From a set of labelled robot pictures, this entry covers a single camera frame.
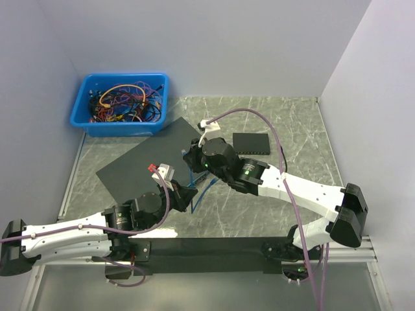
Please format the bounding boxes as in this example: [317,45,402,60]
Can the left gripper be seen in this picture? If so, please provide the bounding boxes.
[143,179,198,229]

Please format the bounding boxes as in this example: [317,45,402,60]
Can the blue ethernet cable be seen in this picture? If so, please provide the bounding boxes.
[181,148,220,214]

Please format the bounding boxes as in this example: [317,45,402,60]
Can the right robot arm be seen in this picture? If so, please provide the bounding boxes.
[183,138,368,259]

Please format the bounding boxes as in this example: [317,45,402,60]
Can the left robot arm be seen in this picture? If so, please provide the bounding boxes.
[1,182,198,277]

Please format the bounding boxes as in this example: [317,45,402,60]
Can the blue plastic bin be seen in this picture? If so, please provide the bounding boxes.
[70,73,169,137]

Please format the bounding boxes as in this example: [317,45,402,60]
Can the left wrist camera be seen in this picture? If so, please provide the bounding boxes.
[148,163,174,190]

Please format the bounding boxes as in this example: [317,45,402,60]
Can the small black network switch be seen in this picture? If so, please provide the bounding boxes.
[233,133,270,156]

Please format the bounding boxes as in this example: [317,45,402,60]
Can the large black network switch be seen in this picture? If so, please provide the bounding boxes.
[96,117,202,203]

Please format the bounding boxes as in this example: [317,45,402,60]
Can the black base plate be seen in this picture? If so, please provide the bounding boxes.
[110,236,305,275]

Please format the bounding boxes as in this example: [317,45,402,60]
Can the tangled cables in bin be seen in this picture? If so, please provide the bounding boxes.
[87,80,164,124]

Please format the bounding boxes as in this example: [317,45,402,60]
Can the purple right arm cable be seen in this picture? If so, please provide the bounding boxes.
[206,108,330,311]

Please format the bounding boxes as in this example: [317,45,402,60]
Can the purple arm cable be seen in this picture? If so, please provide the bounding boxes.
[0,168,171,288]
[206,108,330,311]

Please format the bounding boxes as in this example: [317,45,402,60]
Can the black cable on table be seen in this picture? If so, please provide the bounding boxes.
[279,145,289,172]

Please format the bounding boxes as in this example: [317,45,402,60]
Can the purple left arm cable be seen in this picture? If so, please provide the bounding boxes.
[0,168,171,288]

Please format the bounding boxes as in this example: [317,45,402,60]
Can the aluminium rail frame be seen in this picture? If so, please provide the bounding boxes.
[21,135,392,310]

